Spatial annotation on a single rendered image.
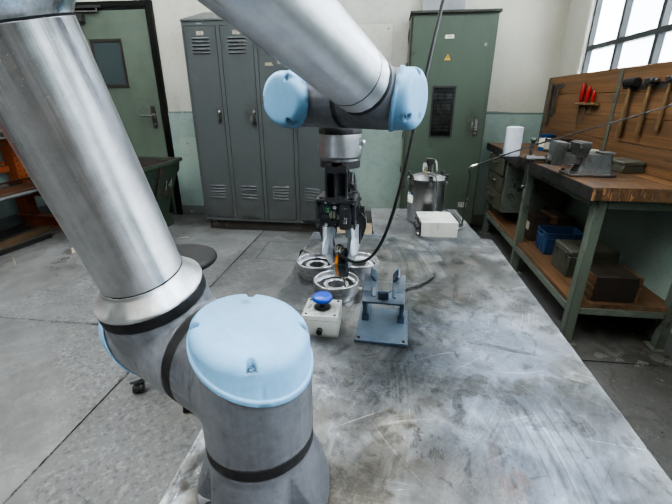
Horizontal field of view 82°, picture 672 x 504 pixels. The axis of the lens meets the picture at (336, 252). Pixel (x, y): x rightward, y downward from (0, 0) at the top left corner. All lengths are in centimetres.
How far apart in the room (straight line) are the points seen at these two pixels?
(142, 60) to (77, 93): 438
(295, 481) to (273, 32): 42
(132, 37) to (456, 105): 322
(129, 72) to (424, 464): 462
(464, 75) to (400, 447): 343
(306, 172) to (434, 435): 323
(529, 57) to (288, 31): 396
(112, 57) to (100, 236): 455
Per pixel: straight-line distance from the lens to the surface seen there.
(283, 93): 56
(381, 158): 409
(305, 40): 37
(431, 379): 69
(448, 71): 375
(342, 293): 86
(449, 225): 165
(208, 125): 392
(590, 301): 243
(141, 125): 482
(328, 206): 68
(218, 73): 386
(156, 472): 170
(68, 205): 40
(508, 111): 422
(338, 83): 43
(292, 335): 37
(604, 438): 69
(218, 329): 38
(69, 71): 38
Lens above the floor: 123
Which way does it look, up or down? 22 degrees down
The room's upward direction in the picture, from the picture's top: straight up
